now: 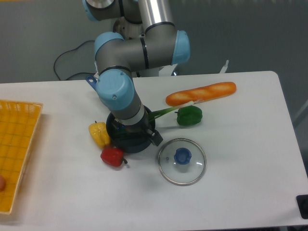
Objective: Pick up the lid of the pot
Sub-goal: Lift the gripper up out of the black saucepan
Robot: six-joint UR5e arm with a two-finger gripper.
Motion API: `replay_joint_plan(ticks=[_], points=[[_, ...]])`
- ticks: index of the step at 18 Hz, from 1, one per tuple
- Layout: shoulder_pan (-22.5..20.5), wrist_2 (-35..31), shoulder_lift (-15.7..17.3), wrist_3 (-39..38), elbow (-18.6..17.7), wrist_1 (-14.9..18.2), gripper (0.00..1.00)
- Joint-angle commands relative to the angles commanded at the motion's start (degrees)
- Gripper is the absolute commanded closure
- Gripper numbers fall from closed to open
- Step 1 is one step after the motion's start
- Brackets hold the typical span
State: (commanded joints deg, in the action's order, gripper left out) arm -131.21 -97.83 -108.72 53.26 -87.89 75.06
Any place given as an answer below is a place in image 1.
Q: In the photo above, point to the red bell pepper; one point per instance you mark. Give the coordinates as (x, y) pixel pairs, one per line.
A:
(113, 157)

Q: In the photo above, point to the dark pot with blue handle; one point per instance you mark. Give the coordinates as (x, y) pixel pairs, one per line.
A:
(134, 144)

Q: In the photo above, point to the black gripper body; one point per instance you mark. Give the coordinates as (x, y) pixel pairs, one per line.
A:
(124, 132)

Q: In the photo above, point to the green onion stalk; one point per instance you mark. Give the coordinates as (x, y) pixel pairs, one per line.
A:
(155, 115)

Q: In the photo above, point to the orange baguette bread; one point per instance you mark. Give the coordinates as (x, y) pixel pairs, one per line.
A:
(202, 94)

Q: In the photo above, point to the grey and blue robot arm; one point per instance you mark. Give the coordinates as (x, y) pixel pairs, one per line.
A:
(117, 58)

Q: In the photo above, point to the yellow bell pepper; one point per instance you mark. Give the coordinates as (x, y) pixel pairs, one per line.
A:
(99, 134)

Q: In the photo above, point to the green bell pepper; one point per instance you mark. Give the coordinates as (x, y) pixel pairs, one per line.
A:
(188, 116)

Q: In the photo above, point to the yellow woven basket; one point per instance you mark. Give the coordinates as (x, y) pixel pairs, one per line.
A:
(18, 122)

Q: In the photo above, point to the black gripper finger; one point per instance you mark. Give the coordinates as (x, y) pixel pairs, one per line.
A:
(154, 137)

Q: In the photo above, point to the glass pot lid blue knob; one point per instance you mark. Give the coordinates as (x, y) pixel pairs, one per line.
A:
(182, 161)

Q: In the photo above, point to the black device at table edge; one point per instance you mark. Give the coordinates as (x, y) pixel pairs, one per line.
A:
(302, 202)

